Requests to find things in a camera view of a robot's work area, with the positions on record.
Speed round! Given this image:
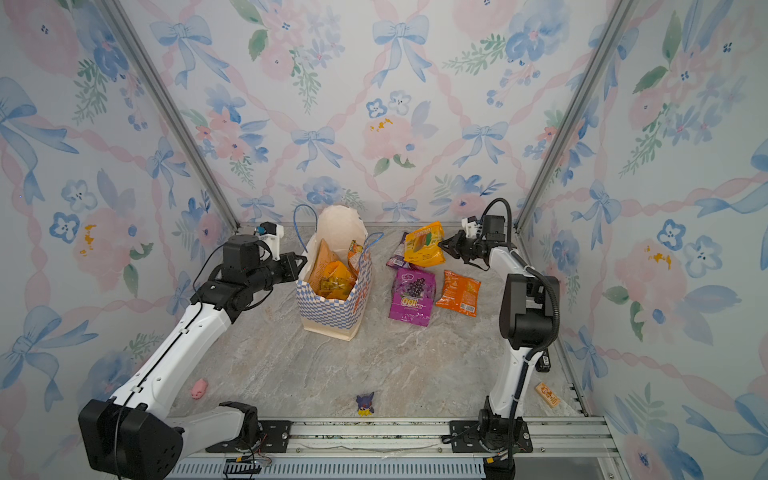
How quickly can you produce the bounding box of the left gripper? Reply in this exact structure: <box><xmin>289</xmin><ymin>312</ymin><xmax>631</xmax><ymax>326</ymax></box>
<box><xmin>248</xmin><ymin>252</ymin><xmax>308</xmax><ymax>296</ymax></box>

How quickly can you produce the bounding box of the yellow mango candy bag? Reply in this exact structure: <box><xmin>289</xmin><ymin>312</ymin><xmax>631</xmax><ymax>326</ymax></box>
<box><xmin>319</xmin><ymin>261</ymin><xmax>357</xmax><ymax>301</ymax></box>
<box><xmin>404</xmin><ymin>221</ymin><xmax>445</xmax><ymax>268</ymax></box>

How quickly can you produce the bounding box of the yellow mango candy bag front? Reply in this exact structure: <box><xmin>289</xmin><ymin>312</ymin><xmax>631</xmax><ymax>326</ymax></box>
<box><xmin>319</xmin><ymin>261</ymin><xmax>357</xmax><ymax>301</ymax></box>

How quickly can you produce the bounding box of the purple grape candy bag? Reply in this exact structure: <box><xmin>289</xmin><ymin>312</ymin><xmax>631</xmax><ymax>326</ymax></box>
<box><xmin>388</xmin><ymin>268</ymin><xmax>436</xmax><ymax>327</ymax></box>

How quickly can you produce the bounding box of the blue checkered paper bag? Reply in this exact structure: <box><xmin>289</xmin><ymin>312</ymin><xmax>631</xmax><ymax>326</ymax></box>
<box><xmin>296</xmin><ymin>205</ymin><xmax>383</xmax><ymax>341</ymax></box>

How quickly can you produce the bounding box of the Fox's fruits candy bag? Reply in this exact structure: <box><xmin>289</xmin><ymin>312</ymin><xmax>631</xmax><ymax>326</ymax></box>
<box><xmin>347</xmin><ymin>240</ymin><xmax>364</xmax><ymax>277</ymax></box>

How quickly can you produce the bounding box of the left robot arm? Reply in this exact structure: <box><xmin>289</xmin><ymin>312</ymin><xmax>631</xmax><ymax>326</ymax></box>
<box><xmin>78</xmin><ymin>252</ymin><xmax>307</xmax><ymax>479</ymax></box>

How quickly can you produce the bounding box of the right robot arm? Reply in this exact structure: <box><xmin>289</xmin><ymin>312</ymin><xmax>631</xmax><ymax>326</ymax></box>
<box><xmin>439</xmin><ymin>230</ymin><xmax>560</xmax><ymax>450</ymax></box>

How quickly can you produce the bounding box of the orange corn chips bag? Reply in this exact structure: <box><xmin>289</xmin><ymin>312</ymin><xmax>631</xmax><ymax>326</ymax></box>
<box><xmin>436</xmin><ymin>270</ymin><xmax>482</xmax><ymax>317</ymax></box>

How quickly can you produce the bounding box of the small purple snack packet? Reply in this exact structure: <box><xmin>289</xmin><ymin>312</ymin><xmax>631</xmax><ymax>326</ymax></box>
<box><xmin>386</xmin><ymin>232</ymin><xmax>411</xmax><ymax>269</ymax></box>

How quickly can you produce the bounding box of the pink toy pig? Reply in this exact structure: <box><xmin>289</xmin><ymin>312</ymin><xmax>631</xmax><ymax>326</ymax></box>
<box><xmin>189</xmin><ymin>379</ymin><xmax>208</xmax><ymax>400</ymax></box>

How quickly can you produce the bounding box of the purple toy figure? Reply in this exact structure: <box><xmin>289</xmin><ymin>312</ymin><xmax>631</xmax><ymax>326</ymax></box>
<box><xmin>356</xmin><ymin>392</ymin><xmax>375</xmax><ymax>417</ymax></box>

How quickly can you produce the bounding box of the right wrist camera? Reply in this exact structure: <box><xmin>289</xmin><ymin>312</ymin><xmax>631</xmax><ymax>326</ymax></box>
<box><xmin>461</xmin><ymin>214</ymin><xmax>508</xmax><ymax>243</ymax></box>

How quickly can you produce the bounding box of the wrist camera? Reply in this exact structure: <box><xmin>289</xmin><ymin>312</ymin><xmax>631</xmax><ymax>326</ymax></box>
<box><xmin>461</xmin><ymin>214</ymin><xmax>508</xmax><ymax>243</ymax></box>
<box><xmin>221</xmin><ymin>222</ymin><xmax>284</xmax><ymax>284</ymax></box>

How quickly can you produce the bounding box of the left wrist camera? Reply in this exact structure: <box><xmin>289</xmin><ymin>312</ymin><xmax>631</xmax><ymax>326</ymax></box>
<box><xmin>221</xmin><ymin>222</ymin><xmax>284</xmax><ymax>284</ymax></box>

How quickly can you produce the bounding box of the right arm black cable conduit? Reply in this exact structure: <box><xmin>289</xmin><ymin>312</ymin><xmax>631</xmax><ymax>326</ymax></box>
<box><xmin>481</xmin><ymin>196</ymin><xmax>562</xmax><ymax>457</ymax></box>

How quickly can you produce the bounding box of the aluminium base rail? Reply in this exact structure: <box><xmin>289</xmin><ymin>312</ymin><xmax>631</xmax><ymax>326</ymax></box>
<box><xmin>113</xmin><ymin>416</ymin><xmax>625</xmax><ymax>480</ymax></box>

